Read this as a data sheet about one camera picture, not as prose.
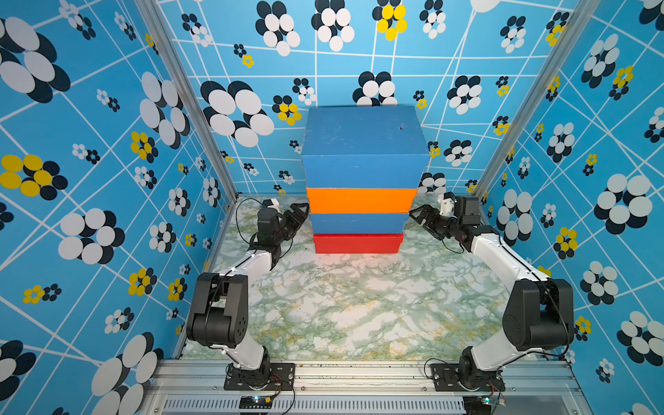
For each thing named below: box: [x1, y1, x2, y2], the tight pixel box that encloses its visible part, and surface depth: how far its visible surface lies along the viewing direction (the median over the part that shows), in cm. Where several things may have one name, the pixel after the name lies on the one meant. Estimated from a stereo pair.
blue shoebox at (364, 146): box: [301, 104, 430, 190], surface depth 72 cm
